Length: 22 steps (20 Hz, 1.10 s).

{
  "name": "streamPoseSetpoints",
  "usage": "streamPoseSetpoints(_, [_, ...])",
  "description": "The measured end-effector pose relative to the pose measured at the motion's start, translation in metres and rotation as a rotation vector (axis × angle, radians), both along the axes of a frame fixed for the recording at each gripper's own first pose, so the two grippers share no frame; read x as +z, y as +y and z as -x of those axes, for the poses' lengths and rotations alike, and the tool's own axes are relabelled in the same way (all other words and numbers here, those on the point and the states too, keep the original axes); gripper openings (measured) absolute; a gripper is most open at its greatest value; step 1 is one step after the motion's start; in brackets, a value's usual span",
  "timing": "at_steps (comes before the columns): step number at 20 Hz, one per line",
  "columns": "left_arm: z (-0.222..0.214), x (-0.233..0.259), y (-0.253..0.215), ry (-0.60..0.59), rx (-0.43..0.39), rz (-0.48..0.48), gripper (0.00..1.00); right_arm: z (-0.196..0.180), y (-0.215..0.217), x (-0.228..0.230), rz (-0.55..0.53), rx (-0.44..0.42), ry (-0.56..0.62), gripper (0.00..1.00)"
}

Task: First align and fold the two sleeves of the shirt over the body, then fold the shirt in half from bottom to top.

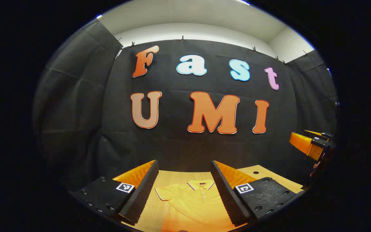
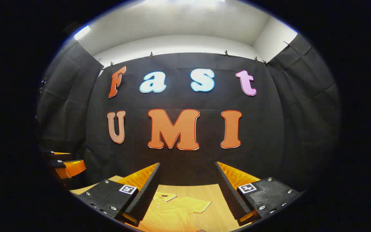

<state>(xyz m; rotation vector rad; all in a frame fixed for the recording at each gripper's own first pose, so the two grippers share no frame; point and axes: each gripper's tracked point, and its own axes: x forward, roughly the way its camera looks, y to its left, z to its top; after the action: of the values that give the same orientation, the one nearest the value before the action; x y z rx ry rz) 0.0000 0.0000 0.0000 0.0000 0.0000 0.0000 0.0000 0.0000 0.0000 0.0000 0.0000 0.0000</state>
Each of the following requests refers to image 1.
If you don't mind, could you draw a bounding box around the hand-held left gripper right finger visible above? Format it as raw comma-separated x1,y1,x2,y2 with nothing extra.
210,160,299,227

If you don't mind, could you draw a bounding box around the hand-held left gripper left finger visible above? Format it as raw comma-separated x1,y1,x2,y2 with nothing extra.
71,160,159,226

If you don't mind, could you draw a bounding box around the orange T-shirt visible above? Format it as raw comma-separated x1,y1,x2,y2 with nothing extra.
155,180,237,232

